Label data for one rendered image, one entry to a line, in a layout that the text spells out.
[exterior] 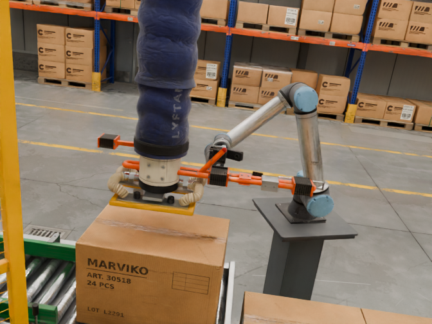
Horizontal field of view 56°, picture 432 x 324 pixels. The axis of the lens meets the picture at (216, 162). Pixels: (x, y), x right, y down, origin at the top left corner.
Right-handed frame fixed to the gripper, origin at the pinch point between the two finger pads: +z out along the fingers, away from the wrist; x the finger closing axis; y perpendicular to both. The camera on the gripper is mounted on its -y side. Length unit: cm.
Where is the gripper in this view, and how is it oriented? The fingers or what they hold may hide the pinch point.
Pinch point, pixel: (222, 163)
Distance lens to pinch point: 184.6
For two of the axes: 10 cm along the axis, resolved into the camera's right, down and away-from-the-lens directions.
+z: -0.8, 3.4, -9.4
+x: 1.0, -9.3, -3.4
